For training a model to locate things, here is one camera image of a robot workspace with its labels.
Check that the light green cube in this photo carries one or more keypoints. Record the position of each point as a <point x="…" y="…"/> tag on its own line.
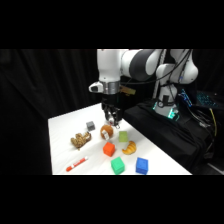
<point x="123" y="136"/>

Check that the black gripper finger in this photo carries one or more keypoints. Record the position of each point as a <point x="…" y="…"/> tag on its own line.
<point x="108" y="117"/>
<point x="116" y="120"/>

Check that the brown plush toy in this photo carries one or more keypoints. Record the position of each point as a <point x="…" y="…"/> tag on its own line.
<point x="80" y="140"/>

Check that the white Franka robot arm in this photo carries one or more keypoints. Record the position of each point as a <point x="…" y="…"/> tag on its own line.
<point x="110" y="66"/>

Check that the round brown toy with tag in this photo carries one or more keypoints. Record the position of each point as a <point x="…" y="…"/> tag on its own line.
<point x="106" y="131"/>

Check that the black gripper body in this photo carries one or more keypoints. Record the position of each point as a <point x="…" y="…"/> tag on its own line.
<point x="110" y="103"/>

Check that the red and white pen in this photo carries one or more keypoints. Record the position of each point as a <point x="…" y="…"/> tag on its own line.
<point x="76" y="164"/>

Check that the black curtain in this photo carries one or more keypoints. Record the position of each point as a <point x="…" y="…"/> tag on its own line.
<point x="40" y="86"/>

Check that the toy croissant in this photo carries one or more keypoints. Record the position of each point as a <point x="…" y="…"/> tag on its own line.
<point x="130" y="148"/>

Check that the blue lit keyboard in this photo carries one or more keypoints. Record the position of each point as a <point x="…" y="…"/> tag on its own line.
<point x="206" y="99"/>

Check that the orange red cube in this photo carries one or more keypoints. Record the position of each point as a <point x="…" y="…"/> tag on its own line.
<point x="109" y="149"/>

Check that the black covered robot stand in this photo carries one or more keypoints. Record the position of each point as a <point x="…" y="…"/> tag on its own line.
<point x="166" y="140"/>

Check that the blue cube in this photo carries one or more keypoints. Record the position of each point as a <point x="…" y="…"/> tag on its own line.
<point x="141" y="165"/>

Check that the tan wrist camera mount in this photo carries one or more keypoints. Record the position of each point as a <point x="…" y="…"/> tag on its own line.
<point x="128" y="90"/>

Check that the small grey cube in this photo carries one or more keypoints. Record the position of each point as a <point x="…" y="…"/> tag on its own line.
<point x="90" y="125"/>

